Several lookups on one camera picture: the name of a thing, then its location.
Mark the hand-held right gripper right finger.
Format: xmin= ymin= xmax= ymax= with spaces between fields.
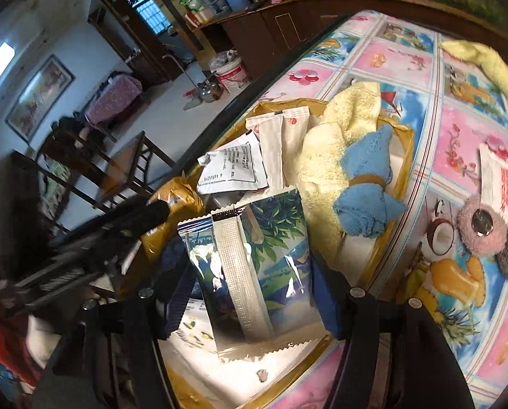
xmin=311 ymin=259 xmax=476 ymax=409

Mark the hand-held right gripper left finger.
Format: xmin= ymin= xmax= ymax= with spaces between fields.
xmin=32 ymin=241 xmax=196 ymax=409

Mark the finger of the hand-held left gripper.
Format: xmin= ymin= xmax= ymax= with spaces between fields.
xmin=53 ymin=201 xmax=170 ymax=251

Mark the white foam box yellow tape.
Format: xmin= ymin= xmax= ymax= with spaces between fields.
xmin=139 ymin=98 xmax=417 ymax=409

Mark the leaf print snack packet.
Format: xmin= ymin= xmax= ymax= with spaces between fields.
xmin=177 ymin=187 xmax=335 ymax=363

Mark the blue towel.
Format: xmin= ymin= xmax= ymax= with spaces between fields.
xmin=333 ymin=125 xmax=408 ymax=239

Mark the silver white sachet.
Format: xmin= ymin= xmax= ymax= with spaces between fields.
xmin=196 ymin=130 xmax=269 ymax=197

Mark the cream fluffy towel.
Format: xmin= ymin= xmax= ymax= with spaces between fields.
xmin=297 ymin=81 xmax=395 ymax=243

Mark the white sachet red dot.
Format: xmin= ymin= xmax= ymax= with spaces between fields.
xmin=280 ymin=106 xmax=310 ymax=188

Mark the plain white sachet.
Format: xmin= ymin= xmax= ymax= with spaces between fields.
xmin=245 ymin=111 xmax=286 ymax=192

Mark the wooden chair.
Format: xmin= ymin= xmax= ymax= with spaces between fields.
xmin=13 ymin=130 xmax=176 ymax=231

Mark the red cloth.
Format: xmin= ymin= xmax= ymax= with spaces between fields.
xmin=0 ymin=290 xmax=46 ymax=393

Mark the pink patterned cloth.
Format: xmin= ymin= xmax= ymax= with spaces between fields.
xmin=84 ymin=72 xmax=144 ymax=126

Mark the pink fuzzy round ornament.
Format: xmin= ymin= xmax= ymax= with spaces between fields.
xmin=456 ymin=192 xmax=508 ymax=258

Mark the metal kettle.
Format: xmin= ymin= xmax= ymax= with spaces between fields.
xmin=196 ymin=79 xmax=223 ymax=104

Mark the metal walking cane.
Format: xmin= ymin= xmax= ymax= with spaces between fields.
xmin=162 ymin=53 xmax=201 ymax=94

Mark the white plastic bucket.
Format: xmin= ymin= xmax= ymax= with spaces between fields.
xmin=211 ymin=57 xmax=252 ymax=93

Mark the printed plastic tablecloth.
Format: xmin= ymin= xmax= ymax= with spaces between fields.
xmin=254 ymin=9 xmax=508 ymax=409

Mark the white sachet red print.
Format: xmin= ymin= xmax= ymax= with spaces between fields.
xmin=478 ymin=140 xmax=508 ymax=226

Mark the barred window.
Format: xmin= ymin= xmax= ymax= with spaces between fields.
xmin=132 ymin=0 xmax=171 ymax=37

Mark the dark wooden cabinet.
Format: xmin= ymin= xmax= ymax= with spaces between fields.
xmin=88 ymin=0 xmax=348 ymax=81

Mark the yellow towel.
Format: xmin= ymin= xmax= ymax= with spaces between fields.
xmin=439 ymin=39 xmax=508 ymax=113

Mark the framed wall picture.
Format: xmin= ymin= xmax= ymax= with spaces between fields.
xmin=4 ymin=53 xmax=76 ymax=143

